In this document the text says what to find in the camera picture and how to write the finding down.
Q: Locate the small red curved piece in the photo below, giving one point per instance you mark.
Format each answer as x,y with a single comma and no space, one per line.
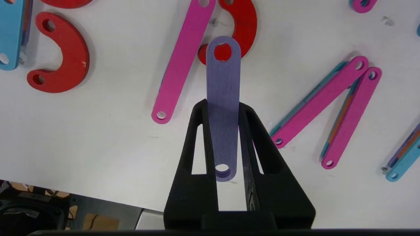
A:
247,29

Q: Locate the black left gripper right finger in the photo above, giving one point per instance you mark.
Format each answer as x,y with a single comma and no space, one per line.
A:
282,196

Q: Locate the long light blue bar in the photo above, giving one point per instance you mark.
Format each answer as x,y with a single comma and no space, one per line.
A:
10,32
405,157

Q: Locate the large red curved piece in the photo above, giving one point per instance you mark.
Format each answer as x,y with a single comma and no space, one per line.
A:
73,55
65,3

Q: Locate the short purple bar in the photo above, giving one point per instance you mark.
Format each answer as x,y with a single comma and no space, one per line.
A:
223,98

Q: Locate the long pink bar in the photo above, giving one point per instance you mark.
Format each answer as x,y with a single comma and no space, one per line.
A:
183,62
352,118
362,5
321,101

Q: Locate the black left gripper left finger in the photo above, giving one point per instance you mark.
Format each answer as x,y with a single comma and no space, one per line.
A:
190,196

